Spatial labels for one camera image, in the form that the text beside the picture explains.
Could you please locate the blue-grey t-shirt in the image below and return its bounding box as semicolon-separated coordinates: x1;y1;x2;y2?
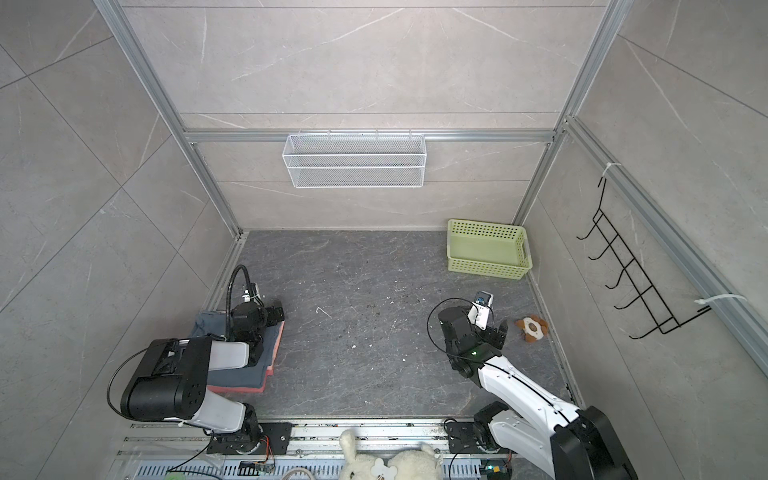
208;333;265;375

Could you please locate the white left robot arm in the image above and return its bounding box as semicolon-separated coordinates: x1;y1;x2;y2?
113;301;285;442

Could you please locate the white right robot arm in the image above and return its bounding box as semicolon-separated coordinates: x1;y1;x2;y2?
433;303;638;479

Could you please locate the small brown plush toy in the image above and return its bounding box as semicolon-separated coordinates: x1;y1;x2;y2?
514;315;549;343

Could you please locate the folded pink t-shirt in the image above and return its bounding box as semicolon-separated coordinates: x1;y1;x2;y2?
208;322;285;393

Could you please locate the light green plastic basket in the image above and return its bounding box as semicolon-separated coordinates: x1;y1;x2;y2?
446;219;533;280

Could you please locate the white plush toy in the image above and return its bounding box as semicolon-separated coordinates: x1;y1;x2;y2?
339;430;444;480

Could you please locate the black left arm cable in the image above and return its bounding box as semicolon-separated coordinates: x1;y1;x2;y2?
225;264;253;337

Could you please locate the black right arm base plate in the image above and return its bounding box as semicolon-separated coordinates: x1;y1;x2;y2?
442;418;500;454

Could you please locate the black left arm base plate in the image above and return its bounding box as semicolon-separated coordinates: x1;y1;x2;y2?
206;422;293;456

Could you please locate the white wire mesh basket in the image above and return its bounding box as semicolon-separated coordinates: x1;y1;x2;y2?
282;133;428;189

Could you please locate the black wire hook rack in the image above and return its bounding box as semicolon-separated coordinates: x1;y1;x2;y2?
577;178;712;340

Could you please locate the aluminium front rail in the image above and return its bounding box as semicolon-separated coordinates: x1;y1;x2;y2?
117;418;452;459

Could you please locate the aluminium frame post left corner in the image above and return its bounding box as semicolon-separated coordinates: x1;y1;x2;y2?
94;0;242;238

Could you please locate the aluminium frame post corner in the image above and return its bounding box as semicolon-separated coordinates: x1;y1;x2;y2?
94;0;242;238
512;0;634;225

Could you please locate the aluminium frame post right corner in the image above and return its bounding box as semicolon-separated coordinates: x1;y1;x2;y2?
512;0;634;225

